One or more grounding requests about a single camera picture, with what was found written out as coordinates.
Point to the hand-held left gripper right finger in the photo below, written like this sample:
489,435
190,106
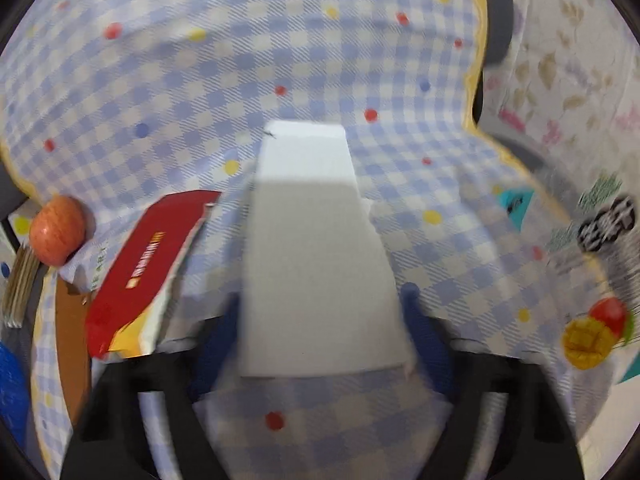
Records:
422,340

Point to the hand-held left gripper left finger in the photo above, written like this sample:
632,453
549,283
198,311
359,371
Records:
220,340

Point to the white foam block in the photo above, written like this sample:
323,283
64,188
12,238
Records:
310,235

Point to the blue plastic basket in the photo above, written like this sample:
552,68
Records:
12,395

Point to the red snack packet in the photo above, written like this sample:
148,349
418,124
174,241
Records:
145,250

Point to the colourful fruit print bag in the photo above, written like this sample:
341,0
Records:
590,335

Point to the red apple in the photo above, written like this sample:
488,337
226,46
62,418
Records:
57,232

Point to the stack of picture books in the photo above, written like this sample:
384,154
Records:
22,285

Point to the blue checked dotted cloth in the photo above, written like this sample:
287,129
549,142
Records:
200,85

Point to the floral print sheet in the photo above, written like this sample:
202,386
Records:
565,60

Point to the grey office chair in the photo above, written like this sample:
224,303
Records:
500,10

